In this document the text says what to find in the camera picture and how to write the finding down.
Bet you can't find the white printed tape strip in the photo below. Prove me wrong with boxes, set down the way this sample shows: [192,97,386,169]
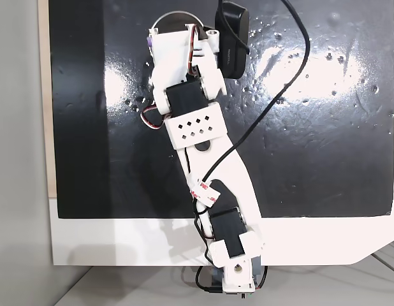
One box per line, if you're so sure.
[187,174,222,208]

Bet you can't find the dark table mat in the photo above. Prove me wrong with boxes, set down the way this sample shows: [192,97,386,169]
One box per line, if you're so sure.
[48,0,394,220]

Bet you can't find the red black servo wire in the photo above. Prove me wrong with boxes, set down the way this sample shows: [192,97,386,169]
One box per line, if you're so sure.
[140,105,168,131]

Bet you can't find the black camera box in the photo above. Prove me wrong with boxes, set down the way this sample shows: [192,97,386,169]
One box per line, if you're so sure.
[214,1,251,80]

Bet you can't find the black cable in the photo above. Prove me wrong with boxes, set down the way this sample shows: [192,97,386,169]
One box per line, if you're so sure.
[193,0,312,296]

